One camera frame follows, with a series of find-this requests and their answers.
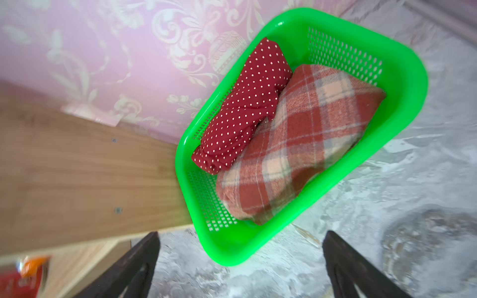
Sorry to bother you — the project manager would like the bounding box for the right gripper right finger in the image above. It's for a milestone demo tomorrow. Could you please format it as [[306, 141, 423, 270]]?
[[322, 230, 411, 298]]

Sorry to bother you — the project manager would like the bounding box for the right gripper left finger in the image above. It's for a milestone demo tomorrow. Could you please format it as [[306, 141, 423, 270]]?
[[76, 232, 160, 298]]

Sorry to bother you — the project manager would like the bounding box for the red plaid skirt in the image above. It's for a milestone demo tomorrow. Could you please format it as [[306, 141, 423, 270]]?
[[216, 65, 386, 225]]

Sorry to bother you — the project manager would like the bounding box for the red polka dot skirt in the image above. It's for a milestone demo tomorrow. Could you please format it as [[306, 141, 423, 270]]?
[[191, 38, 293, 175]]

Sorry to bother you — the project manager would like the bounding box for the green plastic basket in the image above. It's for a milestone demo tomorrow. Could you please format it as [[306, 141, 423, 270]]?
[[175, 7, 429, 266]]

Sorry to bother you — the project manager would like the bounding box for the wooden two-tier shelf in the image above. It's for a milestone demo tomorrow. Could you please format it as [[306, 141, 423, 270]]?
[[1, 83, 192, 298]]

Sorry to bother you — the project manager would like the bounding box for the orange snack bag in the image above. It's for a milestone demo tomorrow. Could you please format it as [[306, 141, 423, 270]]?
[[16, 256, 50, 278]]

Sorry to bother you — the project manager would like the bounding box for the red cola can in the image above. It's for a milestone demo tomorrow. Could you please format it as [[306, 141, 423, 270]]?
[[1, 268, 43, 298]]

